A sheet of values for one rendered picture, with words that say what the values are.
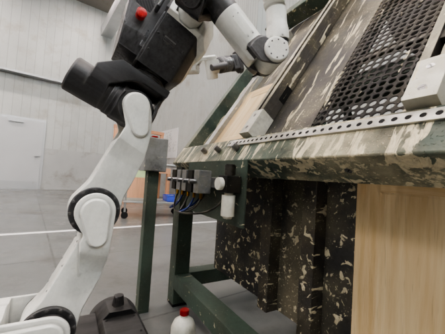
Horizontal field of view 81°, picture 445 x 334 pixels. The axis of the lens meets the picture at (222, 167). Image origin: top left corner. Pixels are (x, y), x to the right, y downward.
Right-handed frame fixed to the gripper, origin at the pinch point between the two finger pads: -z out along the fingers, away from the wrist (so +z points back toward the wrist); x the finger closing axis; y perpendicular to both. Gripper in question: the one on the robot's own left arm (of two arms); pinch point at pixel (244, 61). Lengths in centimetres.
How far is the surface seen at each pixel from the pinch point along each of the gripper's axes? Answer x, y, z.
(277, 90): 24, 44, 24
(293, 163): 47, 71, 52
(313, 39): 6.2, 43.9, -6.1
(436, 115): 40, 103, 46
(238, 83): 9.2, -17.5, -5.1
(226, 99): 17.5, -17.5, 7.0
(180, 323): 100, 29, 88
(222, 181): 49, 49, 63
